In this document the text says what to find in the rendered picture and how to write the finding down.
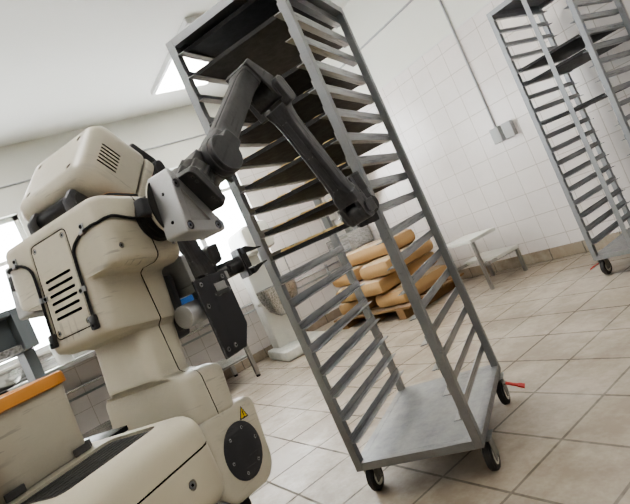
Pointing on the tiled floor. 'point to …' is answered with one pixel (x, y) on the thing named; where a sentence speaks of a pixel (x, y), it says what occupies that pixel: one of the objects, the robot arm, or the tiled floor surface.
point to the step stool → (486, 253)
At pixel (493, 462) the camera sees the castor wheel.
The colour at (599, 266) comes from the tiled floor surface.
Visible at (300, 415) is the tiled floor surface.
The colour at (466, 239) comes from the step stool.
